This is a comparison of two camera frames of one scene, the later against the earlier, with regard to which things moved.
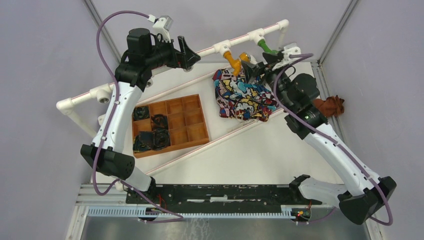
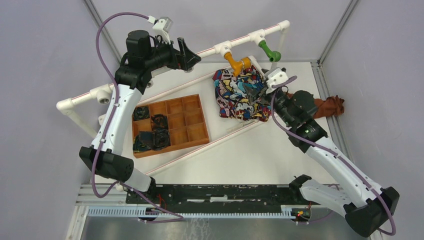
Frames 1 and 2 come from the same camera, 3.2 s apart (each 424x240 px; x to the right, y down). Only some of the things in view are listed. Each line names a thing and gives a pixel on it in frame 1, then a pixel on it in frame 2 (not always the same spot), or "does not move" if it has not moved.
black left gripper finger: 191,57 does not move
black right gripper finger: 271,58 to 265,97
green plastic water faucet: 262,43 does not move
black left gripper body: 165,54 does not move
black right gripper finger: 251,70 to 252,93
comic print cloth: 238,99 does not move
